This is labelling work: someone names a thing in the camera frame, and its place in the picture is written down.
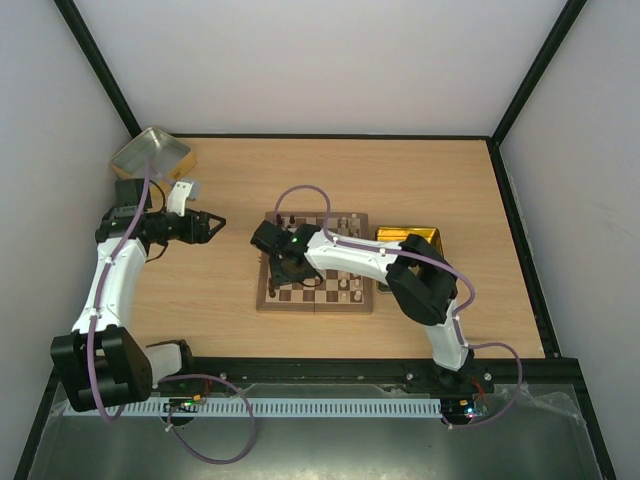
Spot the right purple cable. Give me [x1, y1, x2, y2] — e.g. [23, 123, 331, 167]
[273, 184, 524, 431]

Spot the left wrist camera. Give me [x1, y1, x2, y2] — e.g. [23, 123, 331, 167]
[166, 180, 201, 217]

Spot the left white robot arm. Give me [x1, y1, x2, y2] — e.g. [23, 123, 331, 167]
[50, 207, 226, 412]

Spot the empty silver tin lid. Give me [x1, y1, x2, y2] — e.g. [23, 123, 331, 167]
[109, 127, 196, 193]

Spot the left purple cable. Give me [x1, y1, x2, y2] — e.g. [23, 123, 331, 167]
[87, 159, 257, 467]

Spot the purple cable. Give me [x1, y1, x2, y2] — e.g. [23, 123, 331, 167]
[273, 184, 524, 431]
[87, 159, 257, 467]

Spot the gold green tin box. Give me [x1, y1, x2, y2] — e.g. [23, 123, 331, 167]
[374, 225, 446, 295]

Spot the black aluminium frame rail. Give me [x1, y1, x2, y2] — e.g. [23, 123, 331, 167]
[49, 354, 584, 396]

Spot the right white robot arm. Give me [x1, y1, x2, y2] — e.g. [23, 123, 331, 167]
[250, 220, 475, 392]

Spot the white slotted cable duct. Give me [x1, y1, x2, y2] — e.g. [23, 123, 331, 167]
[63, 397, 442, 419]

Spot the wooden chess board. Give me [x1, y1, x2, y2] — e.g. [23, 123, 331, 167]
[256, 211, 373, 314]

